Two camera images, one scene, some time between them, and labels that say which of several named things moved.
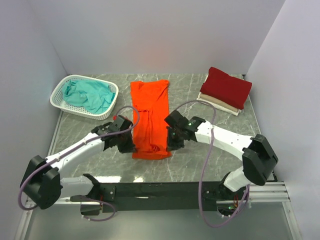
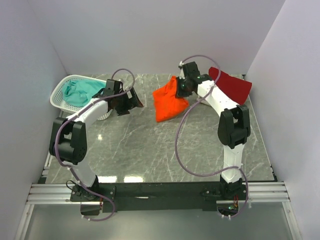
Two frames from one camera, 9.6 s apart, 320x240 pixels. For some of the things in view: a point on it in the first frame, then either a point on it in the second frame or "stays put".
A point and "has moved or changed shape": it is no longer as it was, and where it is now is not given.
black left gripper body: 125,144 to 123,105
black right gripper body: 174,140 to 183,90
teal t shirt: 95,96 stays put
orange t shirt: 151,98 has moved or changed shape
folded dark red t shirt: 232,90 stays put
